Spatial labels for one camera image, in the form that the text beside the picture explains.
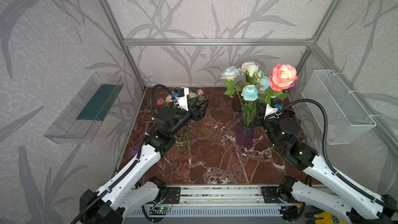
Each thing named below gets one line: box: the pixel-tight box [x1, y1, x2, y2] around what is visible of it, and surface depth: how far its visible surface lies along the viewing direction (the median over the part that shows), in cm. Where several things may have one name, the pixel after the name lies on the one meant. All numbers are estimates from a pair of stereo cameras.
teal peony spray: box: [240, 70, 270, 127], surface depth 68 cm
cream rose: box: [240, 61, 258, 78], surface depth 69 cm
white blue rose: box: [219, 65, 247, 125], surface depth 69 cm
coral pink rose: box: [268, 63, 298, 92], surface depth 45 cm
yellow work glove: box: [313, 211, 348, 224], surface depth 67 cm
